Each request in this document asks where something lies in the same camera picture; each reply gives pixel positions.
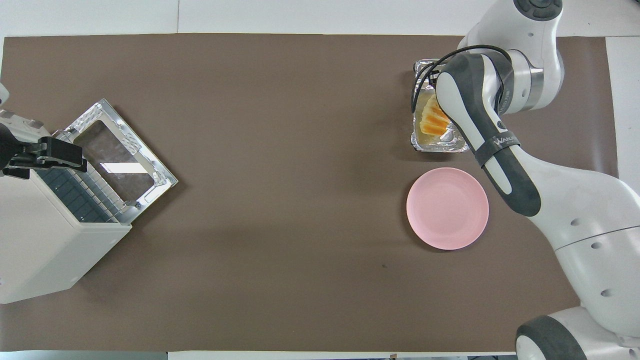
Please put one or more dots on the brown paper table mat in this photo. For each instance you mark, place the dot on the brown paper table mat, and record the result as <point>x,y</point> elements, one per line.
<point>250,125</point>

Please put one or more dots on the sliced orange bread loaf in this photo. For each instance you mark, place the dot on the sliced orange bread loaf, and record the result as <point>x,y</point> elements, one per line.
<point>431,122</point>

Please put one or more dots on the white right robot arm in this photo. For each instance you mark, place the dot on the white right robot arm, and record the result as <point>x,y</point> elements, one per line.
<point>590,210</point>

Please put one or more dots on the aluminium foil tray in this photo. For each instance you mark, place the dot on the aluminium foil tray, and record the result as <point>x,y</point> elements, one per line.
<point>425,142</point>

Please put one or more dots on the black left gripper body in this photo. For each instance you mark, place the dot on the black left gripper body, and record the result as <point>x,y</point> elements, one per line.
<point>12,150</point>

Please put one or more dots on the foil-lined glass oven door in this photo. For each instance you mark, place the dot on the foil-lined glass oven door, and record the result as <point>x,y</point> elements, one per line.
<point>120,155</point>

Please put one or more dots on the cream white toaster oven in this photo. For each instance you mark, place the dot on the cream white toaster oven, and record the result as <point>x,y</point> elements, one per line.
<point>45,250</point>

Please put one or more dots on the pink round plate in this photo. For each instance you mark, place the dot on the pink round plate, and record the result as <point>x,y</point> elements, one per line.
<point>447,207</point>

